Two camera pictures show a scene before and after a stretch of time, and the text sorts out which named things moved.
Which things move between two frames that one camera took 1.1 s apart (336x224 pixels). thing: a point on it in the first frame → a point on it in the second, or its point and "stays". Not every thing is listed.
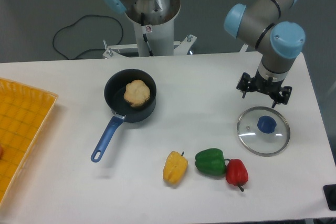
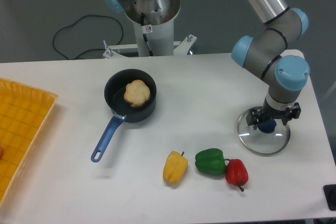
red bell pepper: x=237 y=173 stays
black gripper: x=247 y=83 → x=269 y=113
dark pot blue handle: x=114 y=91 stays
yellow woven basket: x=24 y=112 stays
